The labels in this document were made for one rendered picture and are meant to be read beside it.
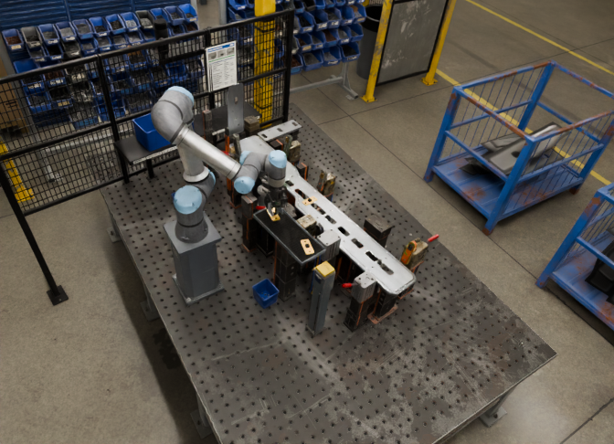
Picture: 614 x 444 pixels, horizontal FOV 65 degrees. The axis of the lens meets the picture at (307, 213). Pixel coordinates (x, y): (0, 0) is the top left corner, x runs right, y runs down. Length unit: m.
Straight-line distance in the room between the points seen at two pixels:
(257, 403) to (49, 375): 1.49
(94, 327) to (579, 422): 3.03
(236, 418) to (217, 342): 0.38
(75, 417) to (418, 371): 1.89
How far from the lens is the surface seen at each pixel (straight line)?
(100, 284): 3.62
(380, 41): 5.19
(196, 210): 2.14
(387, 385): 2.36
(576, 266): 4.10
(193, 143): 1.92
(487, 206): 4.23
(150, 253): 2.78
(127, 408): 3.10
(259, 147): 2.94
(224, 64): 3.14
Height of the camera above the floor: 2.76
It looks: 44 degrees down
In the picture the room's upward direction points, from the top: 6 degrees clockwise
